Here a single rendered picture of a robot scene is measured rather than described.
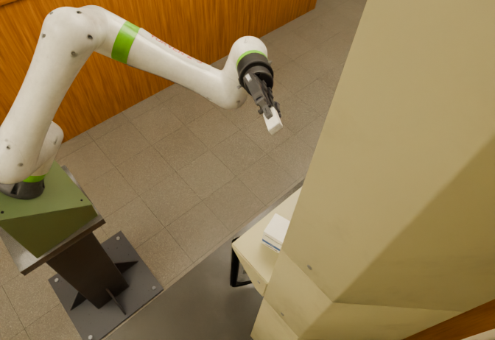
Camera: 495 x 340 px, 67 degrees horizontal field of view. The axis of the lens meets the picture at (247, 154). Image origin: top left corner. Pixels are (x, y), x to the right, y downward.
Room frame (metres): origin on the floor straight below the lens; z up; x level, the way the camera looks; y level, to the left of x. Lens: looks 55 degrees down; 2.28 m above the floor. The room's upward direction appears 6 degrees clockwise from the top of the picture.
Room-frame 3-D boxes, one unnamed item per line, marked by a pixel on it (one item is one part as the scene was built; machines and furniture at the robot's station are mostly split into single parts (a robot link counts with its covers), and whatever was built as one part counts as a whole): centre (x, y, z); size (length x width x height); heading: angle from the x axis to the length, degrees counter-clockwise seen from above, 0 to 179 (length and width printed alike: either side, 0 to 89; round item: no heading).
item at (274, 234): (0.33, -0.08, 1.54); 0.05 x 0.05 x 0.06; 62
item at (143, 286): (0.58, 0.75, 0.45); 0.48 x 0.48 x 0.90; 46
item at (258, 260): (0.38, -0.13, 1.46); 0.32 x 0.11 x 0.10; 136
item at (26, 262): (0.58, 0.75, 0.92); 0.32 x 0.32 x 0.04; 46
